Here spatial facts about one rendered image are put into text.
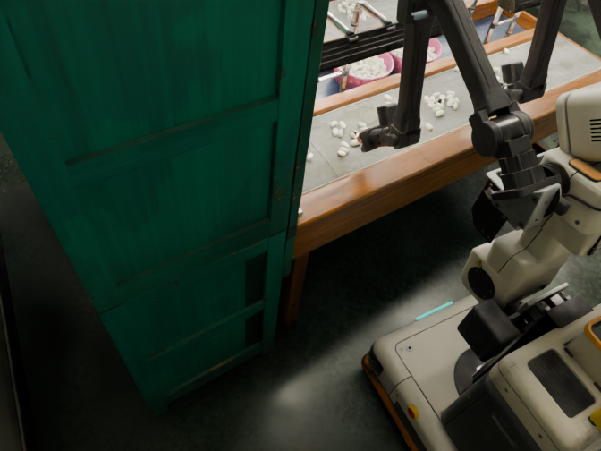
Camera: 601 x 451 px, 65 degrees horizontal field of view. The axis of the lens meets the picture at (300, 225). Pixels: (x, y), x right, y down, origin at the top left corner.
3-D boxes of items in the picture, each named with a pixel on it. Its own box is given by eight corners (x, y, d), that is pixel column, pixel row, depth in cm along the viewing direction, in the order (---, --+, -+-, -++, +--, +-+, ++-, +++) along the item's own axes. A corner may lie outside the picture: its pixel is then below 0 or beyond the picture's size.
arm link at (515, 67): (520, 101, 148) (545, 94, 149) (516, 63, 144) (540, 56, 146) (496, 102, 159) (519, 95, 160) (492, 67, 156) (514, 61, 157)
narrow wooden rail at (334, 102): (546, 47, 238) (558, 27, 229) (224, 166, 167) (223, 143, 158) (538, 42, 240) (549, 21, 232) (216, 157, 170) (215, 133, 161)
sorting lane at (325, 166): (605, 69, 218) (607, 64, 217) (266, 213, 148) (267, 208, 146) (554, 36, 233) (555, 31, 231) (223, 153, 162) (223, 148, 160)
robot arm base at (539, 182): (521, 197, 94) (563, 180, 98) (511, 157, 93) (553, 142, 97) (490, 200, 102) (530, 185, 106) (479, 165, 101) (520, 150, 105)
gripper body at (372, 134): (357, 132, 149) (371, 131, 143) (381, 123, 154) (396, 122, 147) (361, 152, 151) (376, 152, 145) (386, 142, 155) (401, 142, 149)
